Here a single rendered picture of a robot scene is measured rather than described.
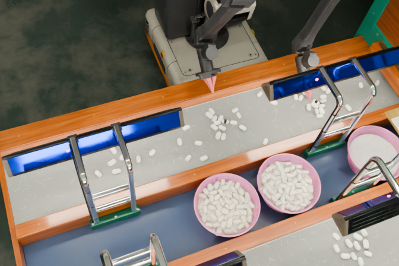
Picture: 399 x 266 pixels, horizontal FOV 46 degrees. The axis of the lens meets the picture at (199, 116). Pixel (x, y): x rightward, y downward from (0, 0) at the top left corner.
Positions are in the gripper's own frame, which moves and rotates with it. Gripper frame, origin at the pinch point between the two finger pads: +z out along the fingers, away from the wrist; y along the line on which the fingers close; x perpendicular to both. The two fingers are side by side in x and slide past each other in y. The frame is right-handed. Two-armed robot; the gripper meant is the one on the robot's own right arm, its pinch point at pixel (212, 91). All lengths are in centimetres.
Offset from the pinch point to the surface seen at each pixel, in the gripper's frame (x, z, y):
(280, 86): -36.2, -0.8, 15.5
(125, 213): -18, 35, -52
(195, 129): -2.3, 13.9, -12.3
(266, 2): 135, -30, 100
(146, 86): 105, 4, -10
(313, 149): -20, 34, 33
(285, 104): -3.0, 15.1, 32.5
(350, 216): -73, 39, 13
